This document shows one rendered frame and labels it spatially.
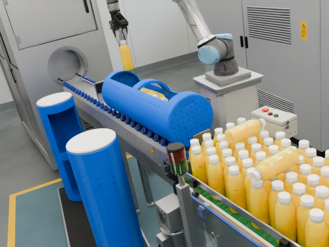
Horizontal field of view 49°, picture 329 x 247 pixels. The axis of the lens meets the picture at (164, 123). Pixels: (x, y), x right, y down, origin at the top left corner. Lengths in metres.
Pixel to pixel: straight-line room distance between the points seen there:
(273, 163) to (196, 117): 0.67
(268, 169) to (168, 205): 0.56
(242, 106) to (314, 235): 1.16
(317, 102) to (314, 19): 0.69
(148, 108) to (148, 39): 5.16
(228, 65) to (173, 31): 5.08
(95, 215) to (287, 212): 1.20
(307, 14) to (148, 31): 4.29
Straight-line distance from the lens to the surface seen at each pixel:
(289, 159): 1.34
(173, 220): 1.66
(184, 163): 1.27
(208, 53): 2.02
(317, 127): 3.42
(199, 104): 1.85
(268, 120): 1.77
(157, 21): 7.08
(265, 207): 1.36
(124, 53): 2.41
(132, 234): 2.25
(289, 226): 1.29
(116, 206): 2.09
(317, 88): 3.28
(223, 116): 2.17
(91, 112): 2.97
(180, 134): 1.82
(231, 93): 2.13
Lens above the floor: 1.83
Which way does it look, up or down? 23 degrees down
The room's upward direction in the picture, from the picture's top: 11 degrees counter-clockwise
